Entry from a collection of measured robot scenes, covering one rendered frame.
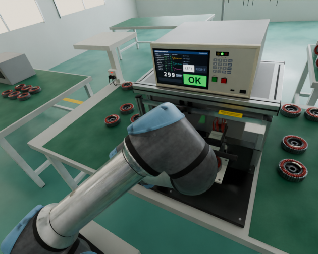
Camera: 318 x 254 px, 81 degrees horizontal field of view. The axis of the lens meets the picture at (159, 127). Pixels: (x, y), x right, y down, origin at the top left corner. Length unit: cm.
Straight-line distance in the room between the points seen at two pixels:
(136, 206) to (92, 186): 136
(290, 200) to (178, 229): 92
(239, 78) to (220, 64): 9
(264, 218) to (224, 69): 61
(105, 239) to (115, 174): 53
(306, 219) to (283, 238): 13
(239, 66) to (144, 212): 138
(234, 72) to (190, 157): 50
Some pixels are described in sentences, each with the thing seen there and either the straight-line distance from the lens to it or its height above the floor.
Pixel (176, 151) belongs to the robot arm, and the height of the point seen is 128.
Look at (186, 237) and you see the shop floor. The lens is 165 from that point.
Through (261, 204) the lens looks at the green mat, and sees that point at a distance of 96.
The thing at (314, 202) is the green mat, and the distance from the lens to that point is 104.
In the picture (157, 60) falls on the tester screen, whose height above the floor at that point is 125.
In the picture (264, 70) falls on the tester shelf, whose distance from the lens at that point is 109.
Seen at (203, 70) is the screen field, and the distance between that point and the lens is 83.
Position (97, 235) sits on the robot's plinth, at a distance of 94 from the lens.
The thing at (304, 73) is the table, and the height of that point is 45.
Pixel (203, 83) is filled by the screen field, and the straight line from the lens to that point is 86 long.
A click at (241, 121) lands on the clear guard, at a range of 80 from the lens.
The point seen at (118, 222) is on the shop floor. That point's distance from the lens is 178.
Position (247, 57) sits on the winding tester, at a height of 128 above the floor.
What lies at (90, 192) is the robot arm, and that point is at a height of 120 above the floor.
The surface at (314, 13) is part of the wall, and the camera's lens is 718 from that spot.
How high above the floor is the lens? 155
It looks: 39 degrees down
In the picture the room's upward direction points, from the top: 9 degrees counter-clockwise
